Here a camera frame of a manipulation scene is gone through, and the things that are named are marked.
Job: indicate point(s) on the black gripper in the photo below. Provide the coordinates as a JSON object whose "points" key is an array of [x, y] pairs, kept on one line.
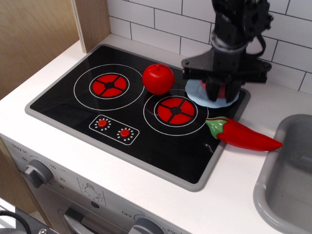
{"points": [[232, 69]]}

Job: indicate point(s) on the pink toy cup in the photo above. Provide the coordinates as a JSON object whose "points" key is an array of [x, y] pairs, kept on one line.
{"points": [[221, 92]]}

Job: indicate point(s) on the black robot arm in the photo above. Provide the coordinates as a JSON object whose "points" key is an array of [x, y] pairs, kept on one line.
{"points": [[237, 44]]}

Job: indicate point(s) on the light blue toy plate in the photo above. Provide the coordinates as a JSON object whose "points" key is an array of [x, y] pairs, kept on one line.
{"points": [[197, 94]]}

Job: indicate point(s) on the red toy chili pepper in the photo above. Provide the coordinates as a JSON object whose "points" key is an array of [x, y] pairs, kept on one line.
{"points": [[238, 135]]}

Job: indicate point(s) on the red toy apple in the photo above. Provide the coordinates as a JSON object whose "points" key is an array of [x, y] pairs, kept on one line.
{"points": [[158, 79]]}

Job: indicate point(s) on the black toy stovetop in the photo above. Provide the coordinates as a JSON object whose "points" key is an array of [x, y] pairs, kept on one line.
{"points": [[102, 101]]}

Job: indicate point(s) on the grey toy sink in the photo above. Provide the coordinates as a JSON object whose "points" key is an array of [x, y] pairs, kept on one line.
{"points": [[283, 192]]}

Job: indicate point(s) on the grey temperature knob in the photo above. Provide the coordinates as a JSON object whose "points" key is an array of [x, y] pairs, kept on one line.
{"points": [[145, 226]]}

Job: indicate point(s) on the white toy oven front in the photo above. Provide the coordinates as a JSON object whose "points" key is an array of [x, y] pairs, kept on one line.
{"points": [[106, 212]]}

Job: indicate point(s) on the wooden side panel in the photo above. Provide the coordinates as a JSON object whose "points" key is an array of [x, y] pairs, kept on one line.
{"points": [[34, 32]]}

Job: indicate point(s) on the grey timer knob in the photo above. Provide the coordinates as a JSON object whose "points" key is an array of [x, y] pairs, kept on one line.
{"points": [[38, 173]]}

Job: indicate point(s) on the grey oven door handle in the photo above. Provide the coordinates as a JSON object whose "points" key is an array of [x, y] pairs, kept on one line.
{"points": [[78, 223]]}

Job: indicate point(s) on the black device with cable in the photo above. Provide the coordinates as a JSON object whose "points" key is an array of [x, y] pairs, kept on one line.
{"points": [[19, 222]]}

